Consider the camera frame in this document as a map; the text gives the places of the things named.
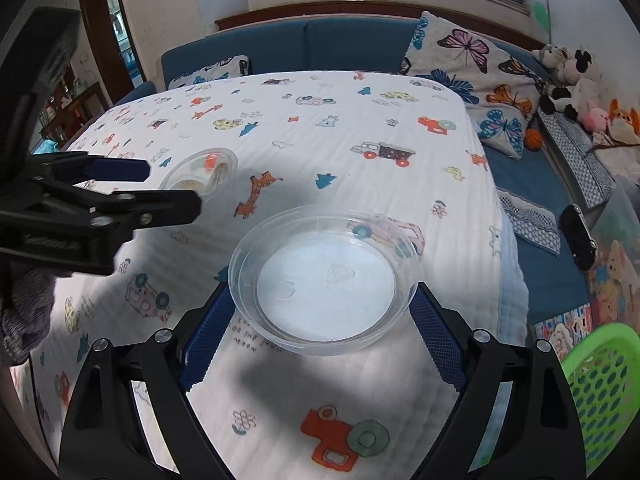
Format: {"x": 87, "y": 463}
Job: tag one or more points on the cow plush toy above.
{"x": 580, "y": 67}

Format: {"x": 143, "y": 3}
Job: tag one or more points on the grey plush toy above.
{"x": 550, "y": 56}

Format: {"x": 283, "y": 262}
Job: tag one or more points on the printed blanket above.
{"x": 325, "y": 125}

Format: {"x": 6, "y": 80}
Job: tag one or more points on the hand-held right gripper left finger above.
{"x": 210, "y": 330}

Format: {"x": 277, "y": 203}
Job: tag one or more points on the grey patterned cloth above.
{"x": 532, "y": 222}

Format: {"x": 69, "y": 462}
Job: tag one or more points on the person's left forearm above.
{"x": 25, "y": 310}

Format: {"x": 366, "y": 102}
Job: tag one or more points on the clear plastic storage box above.
{"x": 620, "y": 270}

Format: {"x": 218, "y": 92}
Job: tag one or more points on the orange fox plush toy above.
{"x": 625, "y": 122}

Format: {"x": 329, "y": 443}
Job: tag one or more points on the colourful pinwheel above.
{"x": 540, "y": 10}

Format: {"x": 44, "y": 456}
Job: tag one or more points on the large clear plastic bowl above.
{"x": 325, "y": 285}

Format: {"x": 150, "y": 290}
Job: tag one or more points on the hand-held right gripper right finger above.
{"x": 435, "y": 332}

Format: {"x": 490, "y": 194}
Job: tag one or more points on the blue sofa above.
{"x": 280, "y": 45}

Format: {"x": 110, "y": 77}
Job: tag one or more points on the small clear food container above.
{"x": 210, "y": 165}

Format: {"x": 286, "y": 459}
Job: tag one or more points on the black handheld device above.
{"x": 577, "y": 235}

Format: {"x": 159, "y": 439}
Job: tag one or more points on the pink plush toy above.
{"x": 596, "y": 117}

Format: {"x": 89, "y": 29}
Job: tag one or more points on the grey patterned cushion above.
{"x": 575, "y": 155}

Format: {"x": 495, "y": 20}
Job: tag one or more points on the colourful sticker book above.
{"x": 560, "y": 330}

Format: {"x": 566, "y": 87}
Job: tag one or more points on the butterfly print pillow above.
{"x": 210, "y": 71}
{"x": 465, "y": 55}

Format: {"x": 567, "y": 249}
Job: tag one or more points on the wooden shelf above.
{"x": 70, "y": 110}

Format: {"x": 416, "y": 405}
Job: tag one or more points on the green plastic basket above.
{"x": 600, "y": 340}

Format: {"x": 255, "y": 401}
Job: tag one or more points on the small toy basketball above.
{"x": 533, "y": 139}

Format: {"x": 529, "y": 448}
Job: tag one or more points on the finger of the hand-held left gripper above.
{"x": 160, "y": 207}
{"x": 120, "y": 170}

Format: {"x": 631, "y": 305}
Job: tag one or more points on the wooden door frame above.
{"x": 87, "y": 25}

